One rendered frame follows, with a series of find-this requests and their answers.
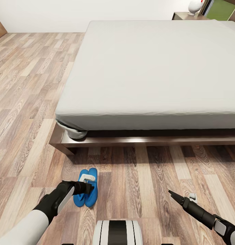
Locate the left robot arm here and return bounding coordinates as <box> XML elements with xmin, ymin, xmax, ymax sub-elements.
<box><xmin>0</xmin><ymin>174</ymin><xmax>95</xmax><ymax>245</ymax></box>

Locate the robot trunk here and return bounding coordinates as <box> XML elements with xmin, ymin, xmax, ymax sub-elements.
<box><xmin>92</xmin><ymin>220</ymin><xmax>143</xmax><ymax>245</ymax></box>

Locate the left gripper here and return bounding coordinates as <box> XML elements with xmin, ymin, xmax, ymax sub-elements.
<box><xmin>77</xmin><ymin>181</ymin><xmax>94</xmax><ymax>194</ymax></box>

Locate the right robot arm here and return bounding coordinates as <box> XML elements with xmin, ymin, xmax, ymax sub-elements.
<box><xmin>168</xmin><ymin>190</ymin><xmax>235</xmax><ymax>245</ymax></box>

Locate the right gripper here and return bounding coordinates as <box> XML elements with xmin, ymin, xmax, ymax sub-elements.
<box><xmin>168</xmin><ymin>190</ymin><xmax>205</xmax><ymax>222</ymax></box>

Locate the sandal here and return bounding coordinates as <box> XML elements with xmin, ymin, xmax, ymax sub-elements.
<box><xmin>84</xmin><ymin>168</ymin><xmax>98</xmax><ymax>207</ymax></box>
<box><xmin>73</xmin><ymin>169</ymin><xmax>88</xmax><ymax>207</ymax></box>

